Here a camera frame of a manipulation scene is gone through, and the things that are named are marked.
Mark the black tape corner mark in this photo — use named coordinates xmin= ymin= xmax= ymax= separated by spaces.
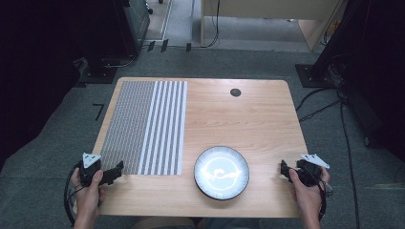
xmin=92 ymin=102 xmax=106 ymax=122

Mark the black stand with base plate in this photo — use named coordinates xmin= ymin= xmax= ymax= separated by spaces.
xmin=294 ymin=0 xmax=364 ymax=89

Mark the grey white striped placemat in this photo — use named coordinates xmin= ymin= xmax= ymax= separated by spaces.
xmin=99 ymin=80 xmax=188 ymax=176

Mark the light wooden desk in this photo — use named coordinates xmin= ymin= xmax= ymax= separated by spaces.
xmin=200 ymin=0 xmax=349 ymax=52

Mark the dark-rimmed white patterned plate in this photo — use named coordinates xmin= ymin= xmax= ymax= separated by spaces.
xmin=193 ymin=145 xmax=250 ymax=201

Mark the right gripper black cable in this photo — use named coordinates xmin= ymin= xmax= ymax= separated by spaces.
xmin=313 ymin=173 xmax=334 ymax=223

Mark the grey-green cabinet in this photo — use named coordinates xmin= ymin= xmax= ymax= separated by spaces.
xmin=122 ymin=0 xmax=151 ymax=49

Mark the black curtain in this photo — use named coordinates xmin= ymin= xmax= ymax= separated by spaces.
xmin=330 ymin=0 xmax=405 ymax=163
xmin=0 ymin=0 xmax=128 ymax=170

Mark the person's right hand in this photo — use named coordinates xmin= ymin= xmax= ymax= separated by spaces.
xmin=288 ymin=166 xmax=332 ymax=221

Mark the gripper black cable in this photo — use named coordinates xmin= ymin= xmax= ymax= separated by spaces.
xmin=313 ymin=173 xmax=334 ymax=223
xmin=63 ymin=162 xmax=84 ymax=227

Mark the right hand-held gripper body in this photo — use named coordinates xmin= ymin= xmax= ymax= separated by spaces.
xmin=296 ymin=153 xmax=330 ymax=188

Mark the black stand base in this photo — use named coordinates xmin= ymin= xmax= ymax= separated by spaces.
xmin=74 ymin=53 xmax=139 ymax=89

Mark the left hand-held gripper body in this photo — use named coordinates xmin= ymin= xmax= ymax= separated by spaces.
xmin=76 ymin=152 xmax=103 ymax=188

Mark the person's left hand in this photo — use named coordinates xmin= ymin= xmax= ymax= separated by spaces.
xmin=70 ymin=169 xmax=106 ymax=221

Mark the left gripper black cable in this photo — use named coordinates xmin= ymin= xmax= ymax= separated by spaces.
xmin=63 ymin=162 xmax=84 ymax=227

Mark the long black floor cable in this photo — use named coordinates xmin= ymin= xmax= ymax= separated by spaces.
xmin=339 ymin=92 xmax=362 ymax=229

